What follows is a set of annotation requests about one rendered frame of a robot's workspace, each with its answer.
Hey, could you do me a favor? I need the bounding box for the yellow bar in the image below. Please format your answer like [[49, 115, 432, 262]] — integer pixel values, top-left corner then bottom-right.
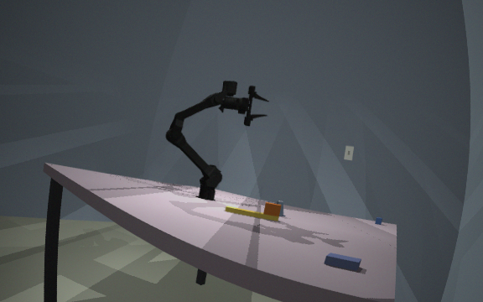
[[226, 202, 281, 221]]

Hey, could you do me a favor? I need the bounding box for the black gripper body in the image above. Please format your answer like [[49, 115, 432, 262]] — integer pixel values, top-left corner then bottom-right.
[[234, 86, 256, 126]]

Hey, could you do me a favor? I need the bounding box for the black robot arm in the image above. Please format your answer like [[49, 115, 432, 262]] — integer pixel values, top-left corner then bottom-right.
[[166, 81, 237, 200]]

